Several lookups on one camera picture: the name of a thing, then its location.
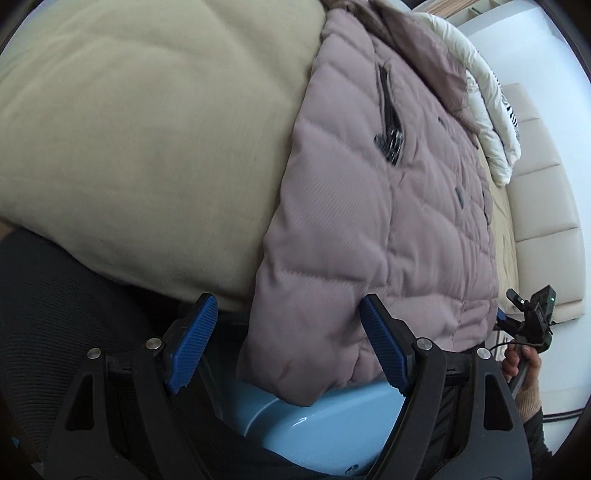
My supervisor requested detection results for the cream padded headboard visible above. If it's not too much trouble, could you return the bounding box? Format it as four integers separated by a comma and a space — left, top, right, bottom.
504, 84, 586, 323

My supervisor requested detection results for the beige knit right sleeve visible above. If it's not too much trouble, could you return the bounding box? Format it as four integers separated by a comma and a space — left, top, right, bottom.
515, 384, 542, 424

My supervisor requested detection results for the olive green bed sheet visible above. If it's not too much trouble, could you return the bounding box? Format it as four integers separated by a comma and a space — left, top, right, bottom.
0, 0, 516, 315

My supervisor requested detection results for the mauve quilted hooded down coat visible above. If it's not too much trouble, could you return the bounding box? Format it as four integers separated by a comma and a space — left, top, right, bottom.
236, 1, 498, 406

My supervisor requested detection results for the white folded duvet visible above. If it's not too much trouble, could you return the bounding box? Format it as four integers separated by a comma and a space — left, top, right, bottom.
415, 12, 516, 188

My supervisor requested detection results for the person's right hand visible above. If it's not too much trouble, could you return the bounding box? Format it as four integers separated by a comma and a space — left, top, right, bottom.
501, 343, 542, 399

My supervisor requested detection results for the light blue plastic bin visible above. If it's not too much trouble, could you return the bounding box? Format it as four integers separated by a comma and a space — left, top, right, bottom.
202, 360, 405, 477

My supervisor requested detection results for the zebra striped pillow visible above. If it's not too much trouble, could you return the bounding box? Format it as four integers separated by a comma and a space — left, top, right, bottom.
493, 76, 522, 165

